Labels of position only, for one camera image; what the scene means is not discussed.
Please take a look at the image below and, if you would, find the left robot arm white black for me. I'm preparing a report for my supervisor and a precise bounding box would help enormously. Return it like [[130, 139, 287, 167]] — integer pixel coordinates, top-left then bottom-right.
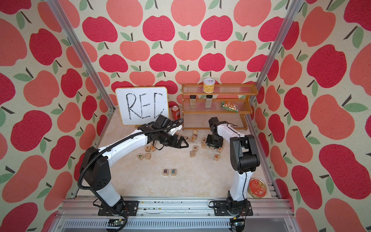
[[77, 115, 189, 218]]

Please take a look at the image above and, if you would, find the whiteboard with RED writing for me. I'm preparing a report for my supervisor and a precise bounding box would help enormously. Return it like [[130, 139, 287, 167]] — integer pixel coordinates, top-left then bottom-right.
[[115, 87, 169, 125]]

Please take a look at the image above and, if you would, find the red round tin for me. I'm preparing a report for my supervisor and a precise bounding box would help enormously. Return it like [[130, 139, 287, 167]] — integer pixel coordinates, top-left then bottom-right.
[[247, 178, 267, 199]]

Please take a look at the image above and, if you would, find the yellow tin can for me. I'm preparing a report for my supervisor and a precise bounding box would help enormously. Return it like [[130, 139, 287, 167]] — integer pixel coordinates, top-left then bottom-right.
[[203, 78, 216, 93]]

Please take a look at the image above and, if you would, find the red soda can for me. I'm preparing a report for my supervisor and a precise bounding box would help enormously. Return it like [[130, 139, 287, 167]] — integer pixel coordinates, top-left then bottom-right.
[[171, 105, 181, 120]]

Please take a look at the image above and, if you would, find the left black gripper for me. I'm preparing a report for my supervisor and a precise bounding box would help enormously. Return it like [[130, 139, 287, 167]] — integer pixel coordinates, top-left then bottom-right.
[[158, 130, 190, 148]]

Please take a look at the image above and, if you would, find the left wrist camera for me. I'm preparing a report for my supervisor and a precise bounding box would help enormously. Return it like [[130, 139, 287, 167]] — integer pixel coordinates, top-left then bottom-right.
[[169, 125, 183, 135]]

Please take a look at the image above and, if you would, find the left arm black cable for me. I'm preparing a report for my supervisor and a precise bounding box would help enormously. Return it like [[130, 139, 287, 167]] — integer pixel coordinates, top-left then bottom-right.
[[77, 118, 185, 232]]

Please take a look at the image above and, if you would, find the right glass spice jar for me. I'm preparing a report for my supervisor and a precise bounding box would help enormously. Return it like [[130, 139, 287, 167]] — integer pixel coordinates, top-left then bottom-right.
[[205, 95, 213, 109]]

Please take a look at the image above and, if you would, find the glass spice jar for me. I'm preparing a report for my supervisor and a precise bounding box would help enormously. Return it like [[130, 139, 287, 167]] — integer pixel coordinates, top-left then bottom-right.
[[205, 95, 213, 109], [189, 95, 197, 110]]

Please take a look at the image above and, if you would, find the left glass spice jar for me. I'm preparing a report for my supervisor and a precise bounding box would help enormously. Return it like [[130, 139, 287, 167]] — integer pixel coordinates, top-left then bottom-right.
[[189, 95, 197, 110]]

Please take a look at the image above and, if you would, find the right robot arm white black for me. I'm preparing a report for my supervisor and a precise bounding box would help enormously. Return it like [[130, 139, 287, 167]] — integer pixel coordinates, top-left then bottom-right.
[[206, 117, 260, 216]]

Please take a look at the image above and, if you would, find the wooden two-tier shelf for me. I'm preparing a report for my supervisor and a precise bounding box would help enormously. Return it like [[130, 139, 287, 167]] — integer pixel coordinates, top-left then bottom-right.
[[181, 84, 258, 130]]

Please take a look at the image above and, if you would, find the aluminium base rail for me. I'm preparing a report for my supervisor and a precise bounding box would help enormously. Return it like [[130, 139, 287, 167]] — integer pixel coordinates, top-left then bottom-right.
[[47, 197, 300, 232]]

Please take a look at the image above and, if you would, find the wooden block letter V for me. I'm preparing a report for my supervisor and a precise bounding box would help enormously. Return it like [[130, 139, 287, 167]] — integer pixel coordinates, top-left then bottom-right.
[[137, 154, 145, 160]]

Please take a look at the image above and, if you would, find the wooden block letter R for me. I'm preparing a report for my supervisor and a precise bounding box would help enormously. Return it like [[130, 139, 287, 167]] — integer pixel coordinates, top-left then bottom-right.
[[163, 169, 171, 176]]

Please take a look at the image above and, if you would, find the green snack packet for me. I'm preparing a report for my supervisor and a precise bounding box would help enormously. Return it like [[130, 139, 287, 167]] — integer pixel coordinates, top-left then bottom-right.
[[221, 101, 239, 113]]

